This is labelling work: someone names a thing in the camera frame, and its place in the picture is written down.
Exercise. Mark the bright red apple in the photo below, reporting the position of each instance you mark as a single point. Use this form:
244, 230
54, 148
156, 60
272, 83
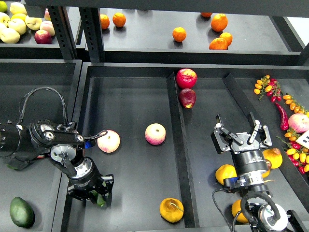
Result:
186, 78

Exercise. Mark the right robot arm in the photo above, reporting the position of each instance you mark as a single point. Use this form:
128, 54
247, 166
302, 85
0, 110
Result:
256, 203

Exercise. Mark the pale pear front left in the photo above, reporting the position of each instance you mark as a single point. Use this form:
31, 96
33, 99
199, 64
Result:
9, 36

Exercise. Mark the black upper shelf tray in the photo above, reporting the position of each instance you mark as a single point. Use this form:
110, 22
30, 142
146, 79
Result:
147, 37

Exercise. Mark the dark red apple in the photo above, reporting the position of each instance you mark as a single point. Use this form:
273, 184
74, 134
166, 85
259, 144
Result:
187, 98

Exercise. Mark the black shelf upright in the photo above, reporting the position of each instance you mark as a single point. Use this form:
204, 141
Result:
91, 24
64, 35

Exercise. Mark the pink apple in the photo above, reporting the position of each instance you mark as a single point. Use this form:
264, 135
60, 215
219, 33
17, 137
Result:
155, 134
108, 142

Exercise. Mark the orange on shelf centre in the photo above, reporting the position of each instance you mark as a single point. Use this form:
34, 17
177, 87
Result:
179, 34

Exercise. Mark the red apple on shelf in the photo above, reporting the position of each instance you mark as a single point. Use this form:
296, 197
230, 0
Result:
43, 37

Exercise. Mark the pale peach on shelf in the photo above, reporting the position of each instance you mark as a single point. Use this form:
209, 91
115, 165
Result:
48, 26

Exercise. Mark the cherry tomato bunch lower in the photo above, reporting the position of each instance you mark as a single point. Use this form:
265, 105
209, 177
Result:
297, 153

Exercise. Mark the cherry tomato bunch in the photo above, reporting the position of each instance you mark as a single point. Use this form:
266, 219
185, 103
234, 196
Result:
297, 153
267, 86

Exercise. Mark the orange on shelf top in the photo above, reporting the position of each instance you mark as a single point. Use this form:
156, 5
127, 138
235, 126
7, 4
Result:
205, 14

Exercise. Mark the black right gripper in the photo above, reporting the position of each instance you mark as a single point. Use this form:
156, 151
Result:
247, 157

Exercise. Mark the orange on shelf right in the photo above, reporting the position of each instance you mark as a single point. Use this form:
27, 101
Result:
227, 37

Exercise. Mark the green avocado pile lower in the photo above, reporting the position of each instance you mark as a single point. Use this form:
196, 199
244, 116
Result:
11, 167

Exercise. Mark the pink apple centre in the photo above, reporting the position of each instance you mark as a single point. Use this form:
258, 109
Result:
155, 134

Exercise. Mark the red chili pepper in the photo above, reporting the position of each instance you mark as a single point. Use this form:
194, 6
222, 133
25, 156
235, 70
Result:
284, 118

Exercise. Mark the yellow pear with brown tip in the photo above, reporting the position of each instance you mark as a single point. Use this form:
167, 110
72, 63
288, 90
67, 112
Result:
274, 156

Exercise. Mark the large orange on shelf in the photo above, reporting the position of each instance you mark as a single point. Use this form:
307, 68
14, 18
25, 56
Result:
219, 22

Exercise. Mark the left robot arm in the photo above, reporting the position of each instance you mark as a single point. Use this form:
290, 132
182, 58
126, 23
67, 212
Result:
22, 144

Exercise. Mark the black middle tray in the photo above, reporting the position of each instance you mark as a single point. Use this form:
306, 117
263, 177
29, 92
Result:
127, 98

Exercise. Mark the orange on shelf front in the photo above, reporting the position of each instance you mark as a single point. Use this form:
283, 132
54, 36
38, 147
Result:
218, 44

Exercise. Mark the cherry tomato bunch upper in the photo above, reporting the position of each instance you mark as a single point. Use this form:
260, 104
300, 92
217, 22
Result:
267, 86

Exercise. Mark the orange on shelf far left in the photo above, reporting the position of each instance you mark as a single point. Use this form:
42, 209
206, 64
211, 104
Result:
104, 21

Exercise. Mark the white label card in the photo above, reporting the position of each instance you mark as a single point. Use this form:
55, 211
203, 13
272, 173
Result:
303, 140

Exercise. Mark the black shelf upright left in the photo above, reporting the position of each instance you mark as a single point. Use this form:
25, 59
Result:
64, 35

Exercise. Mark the pink apple right edge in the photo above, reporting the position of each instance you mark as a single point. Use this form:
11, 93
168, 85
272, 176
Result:
299, 122

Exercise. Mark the pink apple left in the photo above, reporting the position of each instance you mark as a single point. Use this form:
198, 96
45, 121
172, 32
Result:
108, 142

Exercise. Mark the black shelf upright right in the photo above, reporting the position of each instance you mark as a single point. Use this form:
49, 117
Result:
91, 24

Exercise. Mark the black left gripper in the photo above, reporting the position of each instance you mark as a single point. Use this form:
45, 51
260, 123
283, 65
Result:
82, 187

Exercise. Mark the yellow pear under gripper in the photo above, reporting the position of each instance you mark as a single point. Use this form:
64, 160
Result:
266, 174

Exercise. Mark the black left tray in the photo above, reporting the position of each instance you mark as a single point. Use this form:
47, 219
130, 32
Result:
41, 184

